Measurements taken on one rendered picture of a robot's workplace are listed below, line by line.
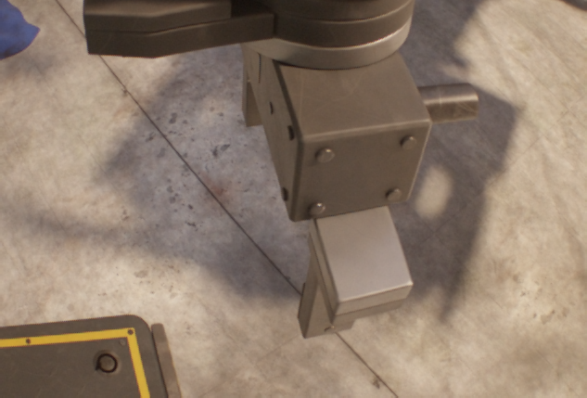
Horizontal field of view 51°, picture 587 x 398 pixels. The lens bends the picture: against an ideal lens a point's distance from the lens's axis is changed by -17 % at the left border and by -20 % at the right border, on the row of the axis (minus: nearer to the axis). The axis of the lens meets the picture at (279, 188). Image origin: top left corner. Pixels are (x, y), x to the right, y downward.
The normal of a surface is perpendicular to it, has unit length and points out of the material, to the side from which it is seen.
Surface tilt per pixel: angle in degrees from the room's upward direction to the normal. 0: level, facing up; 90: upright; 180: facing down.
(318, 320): 90
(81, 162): 0
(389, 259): 0
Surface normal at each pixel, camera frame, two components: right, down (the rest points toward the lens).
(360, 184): 0.23, 0.82
